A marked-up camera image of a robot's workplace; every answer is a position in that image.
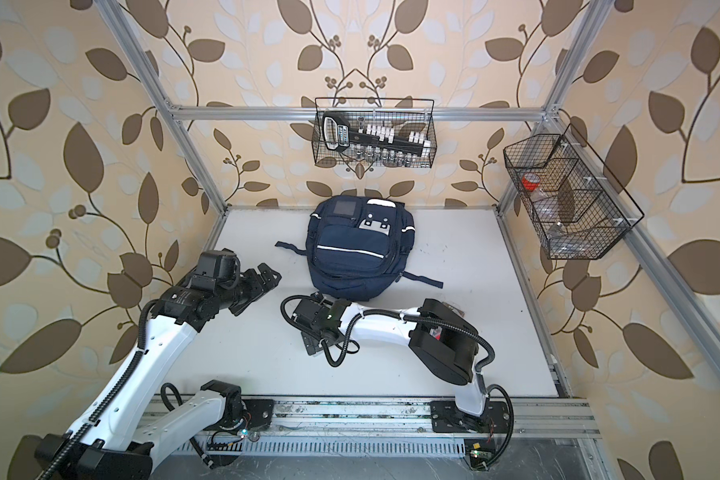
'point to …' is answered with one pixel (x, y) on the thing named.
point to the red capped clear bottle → (530, 181)
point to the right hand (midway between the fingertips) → (325, 339)
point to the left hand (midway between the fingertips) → (272, 281)
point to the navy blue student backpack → (358, 247)
